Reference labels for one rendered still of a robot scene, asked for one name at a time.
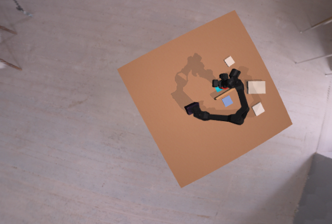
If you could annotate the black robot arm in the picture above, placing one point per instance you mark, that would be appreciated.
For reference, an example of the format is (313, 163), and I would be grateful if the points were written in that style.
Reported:
(239, 116)

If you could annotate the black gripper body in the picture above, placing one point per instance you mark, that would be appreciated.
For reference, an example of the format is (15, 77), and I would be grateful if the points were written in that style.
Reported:
(217, 83)

